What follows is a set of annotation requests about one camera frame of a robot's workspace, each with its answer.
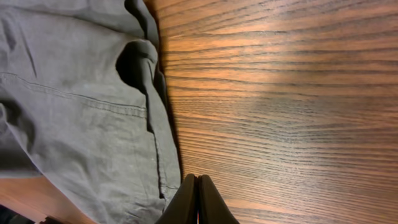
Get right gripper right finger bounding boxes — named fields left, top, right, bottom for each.
left=198, top=175, right=239, bottom=224

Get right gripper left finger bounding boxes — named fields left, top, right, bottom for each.
left=156, top=174, right=197, bottom=224

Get grey cotton shorts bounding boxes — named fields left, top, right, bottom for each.
left=1, top=1, right=180, bottom=223

